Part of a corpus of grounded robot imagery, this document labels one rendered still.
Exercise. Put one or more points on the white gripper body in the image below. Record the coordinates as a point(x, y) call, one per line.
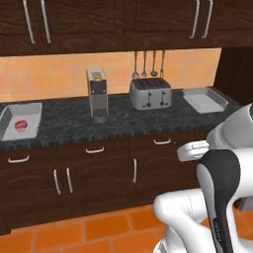
point(192, 151)

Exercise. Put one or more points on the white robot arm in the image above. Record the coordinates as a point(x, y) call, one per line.
point(184, 210)

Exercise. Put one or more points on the grey tupperware container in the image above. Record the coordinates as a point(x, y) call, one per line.
point(205, 100)
point(31, 115)

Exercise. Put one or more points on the red raw steak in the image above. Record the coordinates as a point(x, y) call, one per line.
point(20, 125)

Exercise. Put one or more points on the dark wood base cupboard door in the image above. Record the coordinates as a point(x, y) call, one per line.
point(99, 184)
point(158, 181)
point(26, 197)

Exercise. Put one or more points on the dark wood drawer front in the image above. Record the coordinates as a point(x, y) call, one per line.
point(72, 153)
point(39, 156)
point(145, 148)

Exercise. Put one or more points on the silver four-slot toaster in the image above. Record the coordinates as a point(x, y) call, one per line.
point(150, 95)

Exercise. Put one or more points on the hanging metal utensil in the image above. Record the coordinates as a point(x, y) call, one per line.
point(162, 70)
point(153, 69)
point(135, 70)
point(144, 70)

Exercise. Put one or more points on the dark wood tall cabinet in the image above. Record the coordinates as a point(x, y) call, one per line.
point(235, 74)

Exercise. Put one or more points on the silver coffee machine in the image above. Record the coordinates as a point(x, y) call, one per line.
point(97, 95)

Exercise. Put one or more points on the dark wood wall cupboard door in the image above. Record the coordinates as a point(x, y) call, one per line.
point(234, 19)
point(158, 19)
point(13, 23)
point(85, 23)

